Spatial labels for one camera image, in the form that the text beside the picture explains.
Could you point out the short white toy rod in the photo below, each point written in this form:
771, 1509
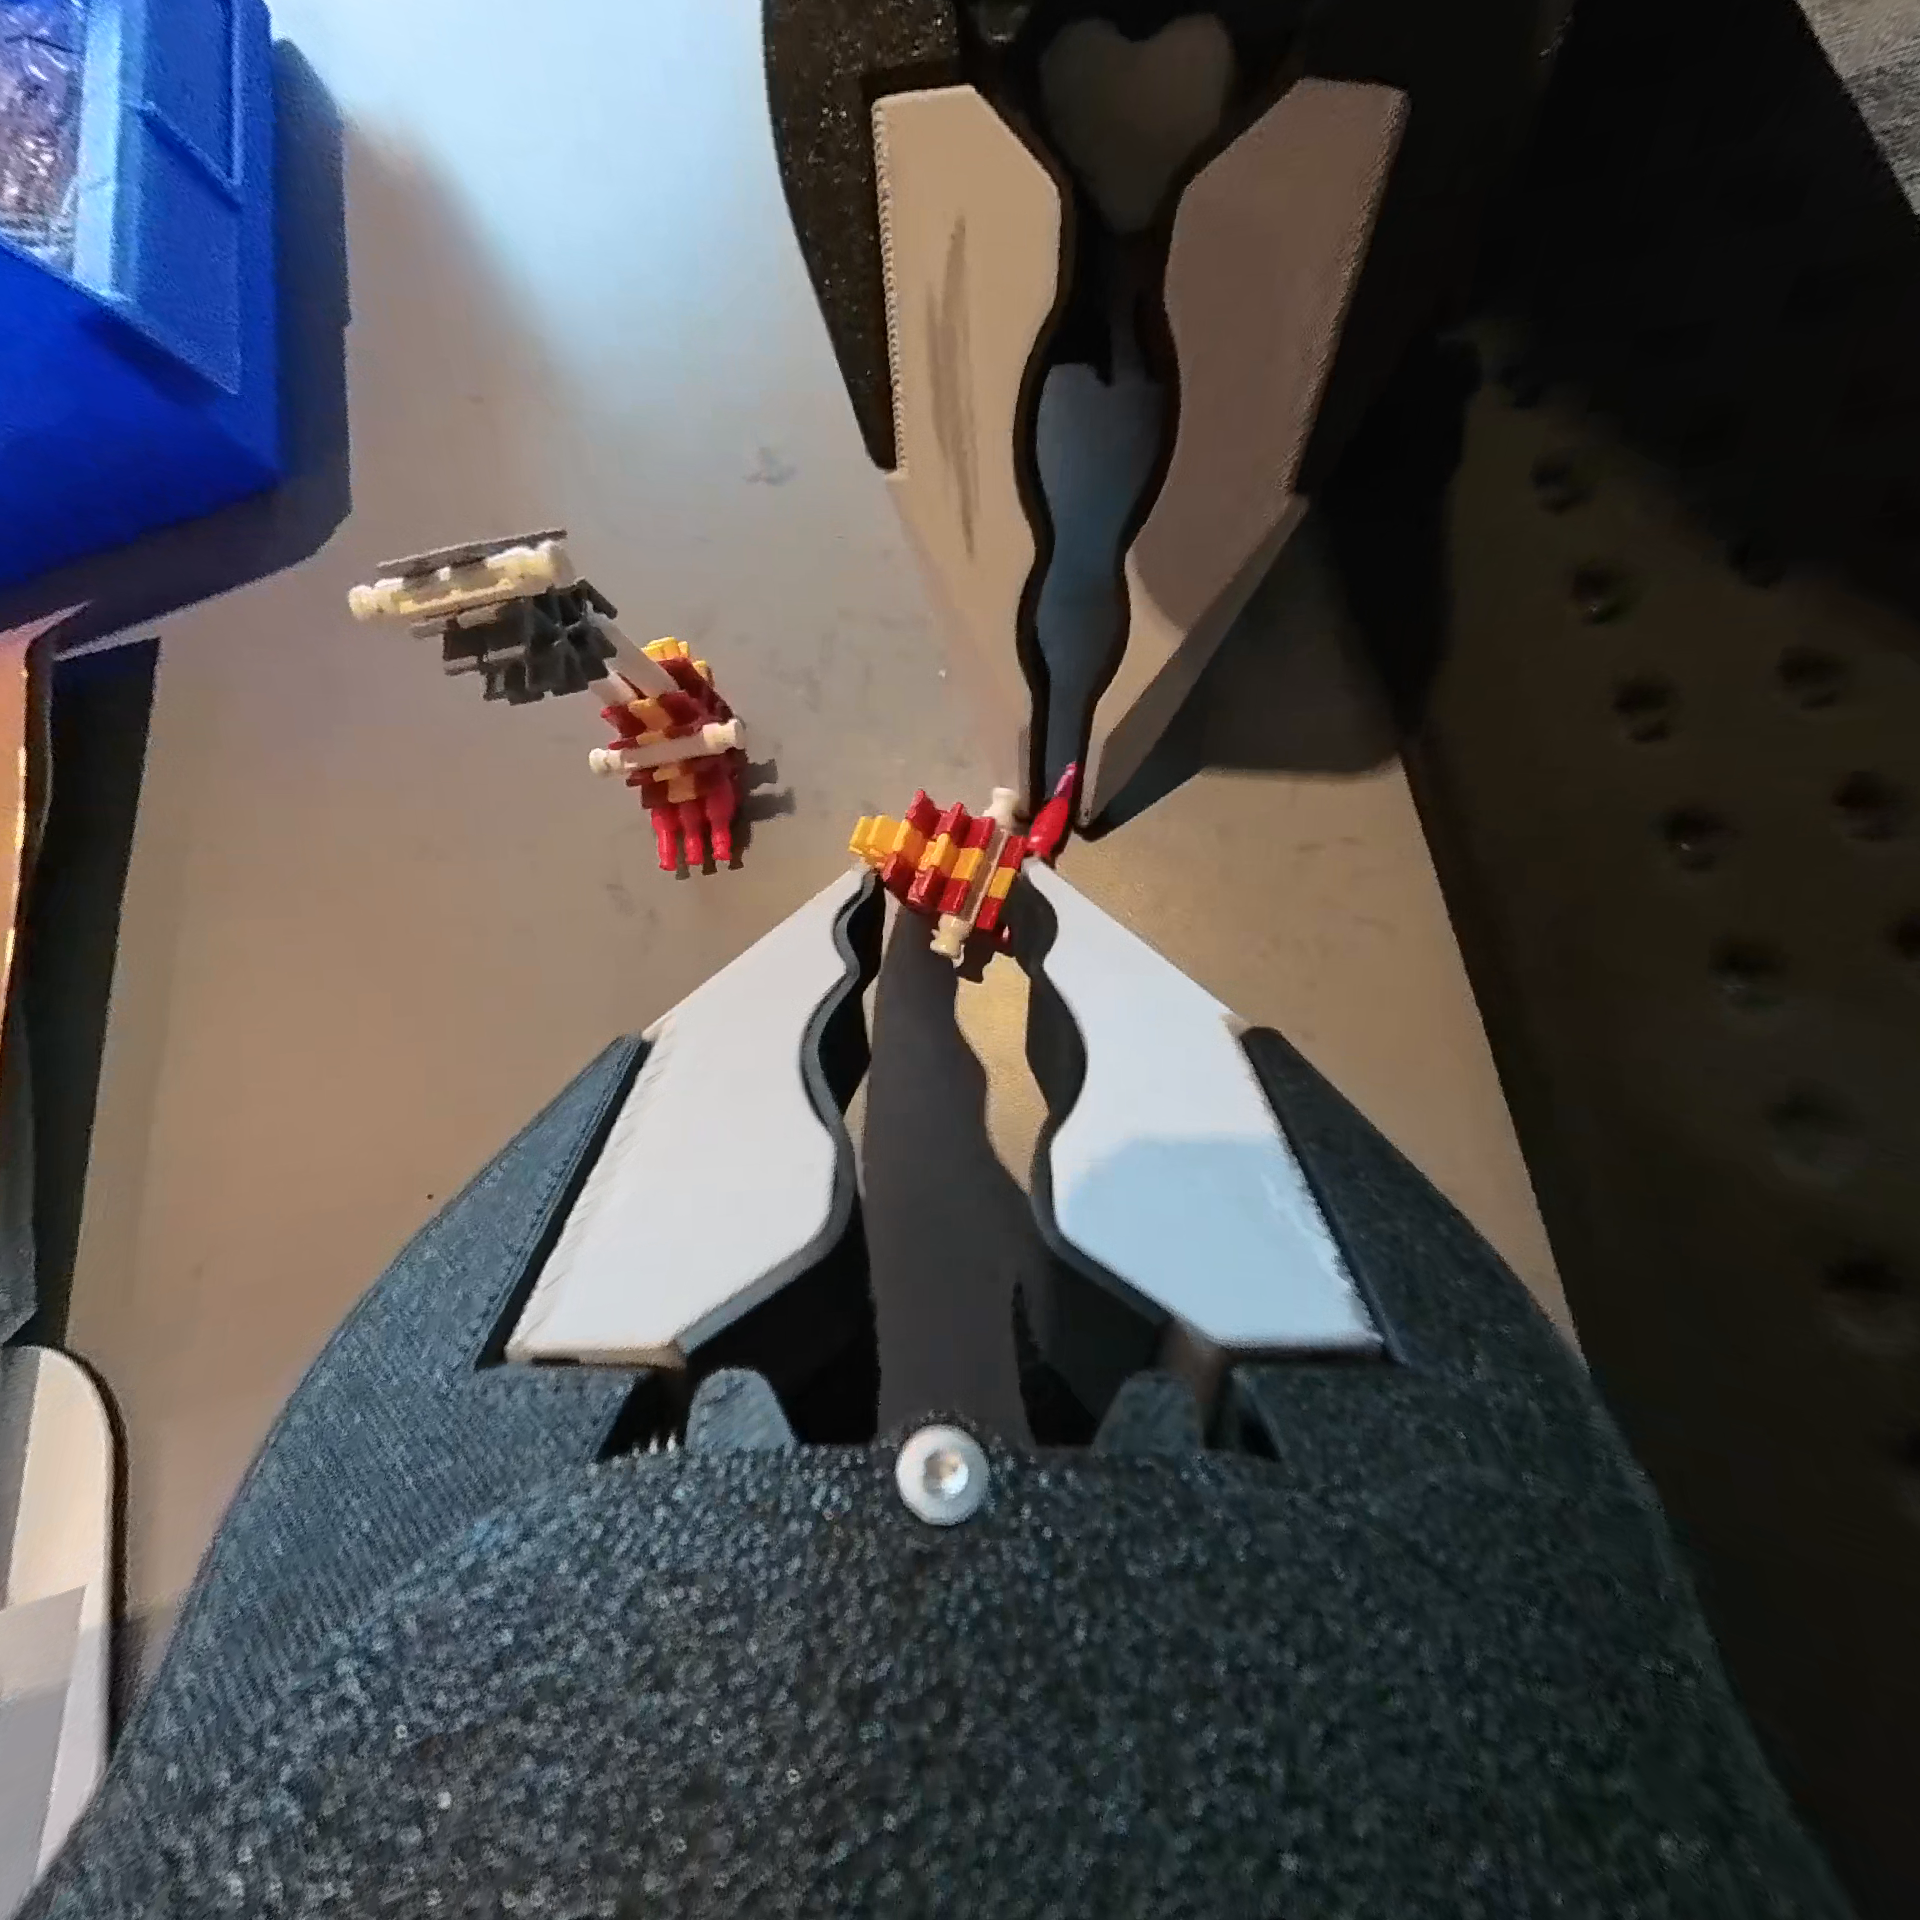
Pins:
950, 938

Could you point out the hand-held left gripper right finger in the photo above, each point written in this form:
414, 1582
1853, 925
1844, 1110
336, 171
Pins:
1201, 1200

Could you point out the black perforated tray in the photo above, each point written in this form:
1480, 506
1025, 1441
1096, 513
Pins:
1725, 901

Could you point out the short red toy rod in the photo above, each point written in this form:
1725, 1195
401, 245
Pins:
1054, 811

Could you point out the small red toy assembly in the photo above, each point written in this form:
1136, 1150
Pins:
683, 750

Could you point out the white document stand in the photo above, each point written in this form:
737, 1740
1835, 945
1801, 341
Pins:
61, 1499

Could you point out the shiny plastic bag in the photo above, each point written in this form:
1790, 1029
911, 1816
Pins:
13, 779

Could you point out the small blue plastic bin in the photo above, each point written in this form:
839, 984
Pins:
149, 421

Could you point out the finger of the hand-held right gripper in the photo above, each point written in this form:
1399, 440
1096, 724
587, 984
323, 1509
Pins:
1260, 374
961, 300

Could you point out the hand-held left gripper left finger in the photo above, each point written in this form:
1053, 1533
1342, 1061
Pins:
692, 1184

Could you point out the clear bag of small parts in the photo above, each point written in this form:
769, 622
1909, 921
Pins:
38, 134

